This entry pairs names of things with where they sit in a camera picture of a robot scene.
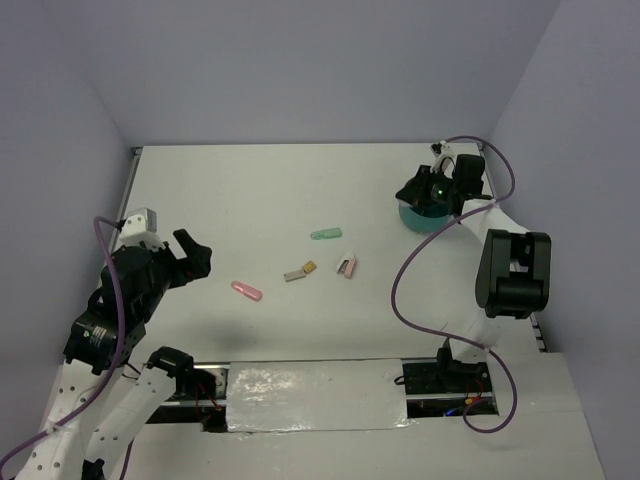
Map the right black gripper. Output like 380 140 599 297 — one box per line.
397 165 460 208

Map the pink correction tape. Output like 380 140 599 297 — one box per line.
231 281 263 302

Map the grey eraser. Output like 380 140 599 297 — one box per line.
283 269 306 282

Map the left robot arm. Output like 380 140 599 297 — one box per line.
1 229 212 479

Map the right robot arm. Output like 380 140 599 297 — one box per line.
395 153 552 391

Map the teal round organizer container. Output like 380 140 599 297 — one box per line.
398 203 450 234

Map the silver foil tape sheet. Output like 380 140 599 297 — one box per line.
226 359 410 433

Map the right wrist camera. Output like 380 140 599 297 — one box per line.
430 140 456 174

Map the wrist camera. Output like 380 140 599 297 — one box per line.
119 208 166 252
430 140 456 174

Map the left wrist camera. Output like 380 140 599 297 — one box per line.
119 208 166 252

